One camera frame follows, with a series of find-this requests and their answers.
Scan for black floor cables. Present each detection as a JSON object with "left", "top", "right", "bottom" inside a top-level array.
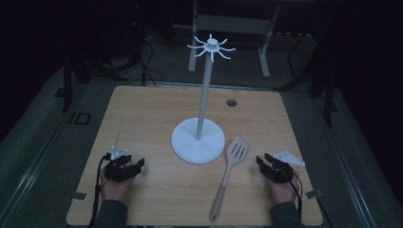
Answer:
[{"left": 137, "top": 39, "right": 165, "bottom": 87}]

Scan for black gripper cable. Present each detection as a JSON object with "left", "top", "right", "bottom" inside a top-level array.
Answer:
[
  {"left": 289, "top": 170, "right": 304, "bottom": 219},
  {"left": 87, "top": 153, "right": 112, "bottom": 228}
]

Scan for grey metal desk frame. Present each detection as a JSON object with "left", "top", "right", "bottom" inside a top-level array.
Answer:
[{"left": 187, "top": 0, "right": 282, "bottom": 80}]

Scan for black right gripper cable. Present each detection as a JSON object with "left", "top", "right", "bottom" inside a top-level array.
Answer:
[{"left": 289, "top": 170, "right": 304, "bottom": 219}]

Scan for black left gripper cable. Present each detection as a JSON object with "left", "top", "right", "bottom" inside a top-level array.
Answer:
[{"left": 87, "top": 153, "right": 112, "bottom": 228}]

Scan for white hook stand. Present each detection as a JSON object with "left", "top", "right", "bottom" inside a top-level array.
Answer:
[{"left": 170, "top": 33, "right": 237, "bottom": 165}]

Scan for beige slotted spatula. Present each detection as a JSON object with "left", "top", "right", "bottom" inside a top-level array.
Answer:
[{"left": 209, "top": 136, "right": 250, "bottom": 222}]

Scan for person's right hand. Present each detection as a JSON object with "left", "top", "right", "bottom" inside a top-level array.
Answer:
[{"left": 268, "top": 172, "right": 301, "bottom": 204}]

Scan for black rectangular floor frame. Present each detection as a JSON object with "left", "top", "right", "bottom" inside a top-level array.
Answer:
[{"left": 68, "top": 111, "right": 92, "bottom": 125}]

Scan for grey tape strip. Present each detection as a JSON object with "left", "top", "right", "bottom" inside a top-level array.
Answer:
[{"left": 305, "top": 188, "right": 324, "bottom": 200}]

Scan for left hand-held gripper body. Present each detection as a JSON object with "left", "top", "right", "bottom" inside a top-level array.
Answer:
[{"left": 104, "top": 144, "right": 143, "bottom": 183}]

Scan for person's left hand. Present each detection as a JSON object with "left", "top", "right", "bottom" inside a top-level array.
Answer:
[{"left": 99, "top": 167, "right": 136, "bottom": 202}]

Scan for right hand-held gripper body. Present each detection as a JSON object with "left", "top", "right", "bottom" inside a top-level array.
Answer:
[{"left": 259, "top": 149, "right": 306, "bottom": 184}]

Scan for black metal stand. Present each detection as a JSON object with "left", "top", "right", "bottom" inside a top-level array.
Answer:
[
  {"left": 308, "top": 63, "right": 339, "bottom": 128},
  {"left": 61, "top": 51, "right": 93, "bottom": 114}
]

